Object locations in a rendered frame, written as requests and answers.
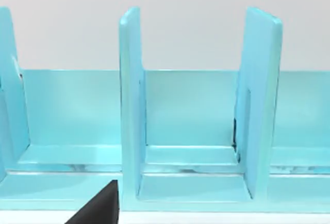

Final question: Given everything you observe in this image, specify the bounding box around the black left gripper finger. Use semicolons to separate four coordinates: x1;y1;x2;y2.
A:
63;179;120;224

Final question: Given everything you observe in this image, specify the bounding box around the light blue rack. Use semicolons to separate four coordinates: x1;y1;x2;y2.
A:
0;6;330;206

